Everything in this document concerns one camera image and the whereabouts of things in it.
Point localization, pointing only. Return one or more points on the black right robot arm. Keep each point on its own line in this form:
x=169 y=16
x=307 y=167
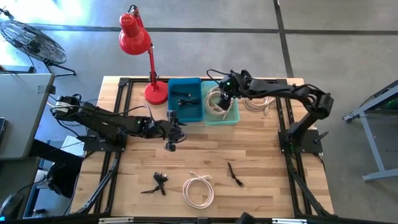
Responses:
x=280 y=90

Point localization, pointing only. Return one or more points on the black computer mouse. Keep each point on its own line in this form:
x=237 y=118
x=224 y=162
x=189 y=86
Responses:
x=11 y=207

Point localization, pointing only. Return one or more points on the black chair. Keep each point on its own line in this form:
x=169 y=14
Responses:
x=62 y=177

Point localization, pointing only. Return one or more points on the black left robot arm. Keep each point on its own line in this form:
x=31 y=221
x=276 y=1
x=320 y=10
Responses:
x=102 y=119

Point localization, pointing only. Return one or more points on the grey desk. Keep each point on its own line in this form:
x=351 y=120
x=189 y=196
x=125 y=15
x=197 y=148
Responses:
x=21 y=118

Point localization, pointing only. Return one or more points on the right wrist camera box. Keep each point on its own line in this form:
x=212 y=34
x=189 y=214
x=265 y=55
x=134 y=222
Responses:
x=228 y=85

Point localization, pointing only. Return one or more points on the black floor fan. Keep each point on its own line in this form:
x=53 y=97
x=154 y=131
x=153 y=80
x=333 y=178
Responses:
x=34 y=43

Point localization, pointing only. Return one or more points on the blue plastic bin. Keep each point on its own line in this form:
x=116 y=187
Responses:
x=192 y=115

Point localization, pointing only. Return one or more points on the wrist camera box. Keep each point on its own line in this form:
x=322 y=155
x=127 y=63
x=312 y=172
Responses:
x=150 y=125
x=228 y=85

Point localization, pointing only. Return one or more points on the teal translucent plastic bin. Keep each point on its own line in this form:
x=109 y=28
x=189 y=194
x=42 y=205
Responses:
x=234 y=115

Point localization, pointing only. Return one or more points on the black aluminium table frame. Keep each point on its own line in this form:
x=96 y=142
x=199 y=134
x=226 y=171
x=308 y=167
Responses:
x=123 y=82

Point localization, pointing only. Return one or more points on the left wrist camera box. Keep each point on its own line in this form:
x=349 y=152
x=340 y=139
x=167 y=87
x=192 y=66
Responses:
x=150 y=125

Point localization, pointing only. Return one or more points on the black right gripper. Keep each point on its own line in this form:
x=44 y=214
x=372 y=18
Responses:
x=242 y=85

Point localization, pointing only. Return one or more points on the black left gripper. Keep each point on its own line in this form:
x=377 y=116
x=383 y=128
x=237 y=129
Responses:
x=164 y=130

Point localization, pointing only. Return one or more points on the black mounted device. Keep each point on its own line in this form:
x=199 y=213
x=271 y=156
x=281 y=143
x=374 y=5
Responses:
x=246 y=218

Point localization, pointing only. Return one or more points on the red desk lamp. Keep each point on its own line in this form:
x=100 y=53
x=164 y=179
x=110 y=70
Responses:
x=133 y=37

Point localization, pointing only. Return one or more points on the grey metal table frame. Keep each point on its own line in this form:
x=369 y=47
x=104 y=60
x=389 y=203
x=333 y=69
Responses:
x=371 y=149

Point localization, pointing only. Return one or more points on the silver metal bracket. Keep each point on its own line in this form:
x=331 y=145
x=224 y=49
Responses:
x=289 y=221
x=116 y=220

